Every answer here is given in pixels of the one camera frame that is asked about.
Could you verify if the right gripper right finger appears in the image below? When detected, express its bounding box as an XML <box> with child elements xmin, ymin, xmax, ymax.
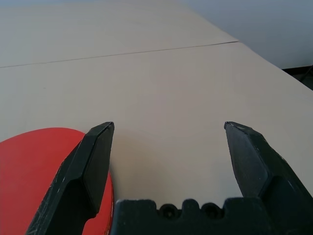
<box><xmin>224</xmin><ymin>121</ymin><xmax>313</xmax><ymax>235</ymax></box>

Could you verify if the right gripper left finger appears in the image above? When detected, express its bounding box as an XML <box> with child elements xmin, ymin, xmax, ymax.
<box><xmin>25</xmin><ymin>121</ymin><xmax>115</xmax><ymax>235</ymax></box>

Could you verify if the red ping-pong paddle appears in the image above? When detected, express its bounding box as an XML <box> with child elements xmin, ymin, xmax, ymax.
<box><xmin>0</xmin><ymin>127</ymin><xmax>115</xmax><ymax>235</ymax></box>

